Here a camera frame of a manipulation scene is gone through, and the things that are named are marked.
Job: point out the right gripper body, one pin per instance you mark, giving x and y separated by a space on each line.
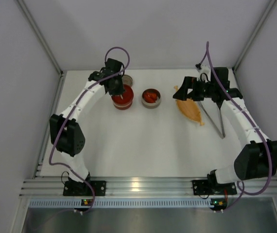
188 88

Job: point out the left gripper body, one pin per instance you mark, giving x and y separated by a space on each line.
115 87

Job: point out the red round lid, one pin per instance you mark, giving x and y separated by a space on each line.
124 98

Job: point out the red octopus sausage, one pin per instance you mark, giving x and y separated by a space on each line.
151 95

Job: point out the metal tongs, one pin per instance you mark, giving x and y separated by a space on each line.
214 115

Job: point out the red sausage piece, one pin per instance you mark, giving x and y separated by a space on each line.
149 99

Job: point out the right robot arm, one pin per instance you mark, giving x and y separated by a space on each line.
258 155

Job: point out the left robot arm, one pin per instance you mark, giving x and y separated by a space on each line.
66 135

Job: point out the brown round lid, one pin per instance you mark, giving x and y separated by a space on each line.
127 80

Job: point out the woven bamboo boat tray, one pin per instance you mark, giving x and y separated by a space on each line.
190 110

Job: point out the red-banded steel container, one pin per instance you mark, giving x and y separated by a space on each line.
122 106

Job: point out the brown-banded steel container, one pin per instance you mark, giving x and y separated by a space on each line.
151 105

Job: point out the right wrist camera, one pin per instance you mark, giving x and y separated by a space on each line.
203 72

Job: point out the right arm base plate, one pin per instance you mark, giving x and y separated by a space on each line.
205 188

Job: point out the left frame post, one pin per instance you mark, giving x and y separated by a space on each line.
39 35

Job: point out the frame post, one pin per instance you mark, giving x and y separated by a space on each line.
39 35
255 32

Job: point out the aluminium mounting rail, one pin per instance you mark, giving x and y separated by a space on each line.
116 187

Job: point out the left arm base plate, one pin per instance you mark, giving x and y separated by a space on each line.
73 188

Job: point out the right frame post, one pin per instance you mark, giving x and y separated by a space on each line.
255 32

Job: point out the slotted cable duct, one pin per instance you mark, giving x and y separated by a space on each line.
127 203

